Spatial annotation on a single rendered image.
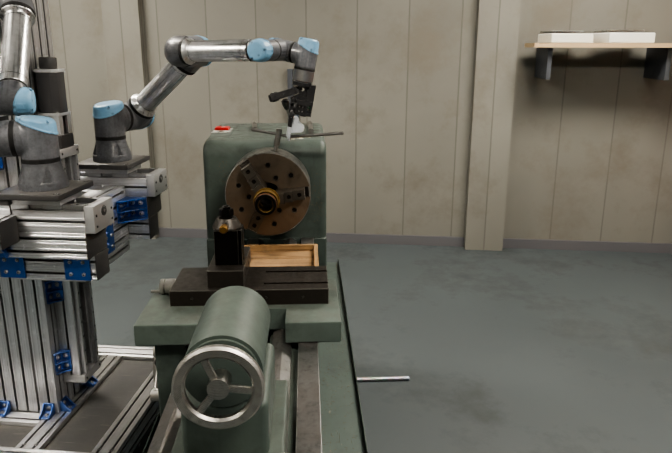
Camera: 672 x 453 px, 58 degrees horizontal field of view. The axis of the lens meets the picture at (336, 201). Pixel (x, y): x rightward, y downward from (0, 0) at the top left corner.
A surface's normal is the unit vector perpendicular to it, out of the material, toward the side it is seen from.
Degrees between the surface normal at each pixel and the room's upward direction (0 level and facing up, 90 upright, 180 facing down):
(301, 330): 90
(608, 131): 90
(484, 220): 90
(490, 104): 90
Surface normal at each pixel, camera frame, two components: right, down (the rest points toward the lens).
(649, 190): -0.10, 0.25
